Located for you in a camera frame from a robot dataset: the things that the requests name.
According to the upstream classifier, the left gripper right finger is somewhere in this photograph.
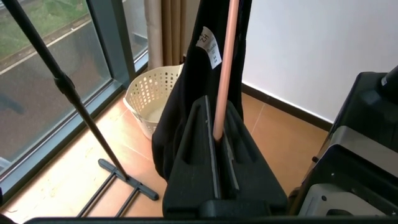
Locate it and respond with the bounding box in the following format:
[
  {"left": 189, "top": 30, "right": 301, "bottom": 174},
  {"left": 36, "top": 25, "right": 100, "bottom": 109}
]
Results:
[{"left": 217, "top": 101, "right": 289, "bottom": 216}]

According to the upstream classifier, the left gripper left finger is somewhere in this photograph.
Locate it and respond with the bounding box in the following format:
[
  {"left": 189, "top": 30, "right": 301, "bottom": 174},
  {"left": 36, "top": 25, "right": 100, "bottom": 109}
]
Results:
[{"left": 162, "top": 95, "right": 221, "bottom": 218}]

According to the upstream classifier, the black garment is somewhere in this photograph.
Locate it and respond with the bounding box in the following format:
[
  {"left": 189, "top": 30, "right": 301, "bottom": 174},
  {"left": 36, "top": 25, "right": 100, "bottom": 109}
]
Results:
[{"left": 151, "top": 0, "right": 252, "bottom": 181}]

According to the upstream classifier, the pink clothes hanger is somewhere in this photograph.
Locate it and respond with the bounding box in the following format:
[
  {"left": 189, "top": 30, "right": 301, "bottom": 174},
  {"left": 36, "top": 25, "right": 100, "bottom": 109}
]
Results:
[{"left": 213, "top": 0, "right": 240, "bottom": 142}]

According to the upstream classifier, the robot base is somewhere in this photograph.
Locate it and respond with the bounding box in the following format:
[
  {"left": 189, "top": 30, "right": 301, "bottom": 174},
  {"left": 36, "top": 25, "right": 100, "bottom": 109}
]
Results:
[{"left": 287, "top": 71, "right": 398, "bottom": 218}]

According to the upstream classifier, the white laundry basket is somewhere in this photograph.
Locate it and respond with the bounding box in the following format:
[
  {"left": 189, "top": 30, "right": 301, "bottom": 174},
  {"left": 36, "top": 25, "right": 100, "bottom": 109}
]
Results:
[{"left": 123, "top": 63, "right": 184, "bottom": 140}]

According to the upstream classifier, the black clothes rack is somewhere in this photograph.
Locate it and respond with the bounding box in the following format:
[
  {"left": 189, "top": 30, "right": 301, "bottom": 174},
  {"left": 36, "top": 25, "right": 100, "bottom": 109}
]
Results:
[{"left": 1, "top": 0, "right": 160, "bottom": 218}]

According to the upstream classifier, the beige curtain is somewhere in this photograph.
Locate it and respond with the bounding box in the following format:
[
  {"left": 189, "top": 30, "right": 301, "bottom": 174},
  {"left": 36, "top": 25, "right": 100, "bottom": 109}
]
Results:
[{"left": 143, "top": 0, "right": 187, "bottom": 71}]

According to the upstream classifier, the window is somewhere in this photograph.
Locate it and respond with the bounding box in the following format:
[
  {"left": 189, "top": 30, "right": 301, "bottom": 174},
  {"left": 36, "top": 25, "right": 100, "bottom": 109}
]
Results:
[{"left": 0, "top": 0, "right": 149, "bottom": 205}]

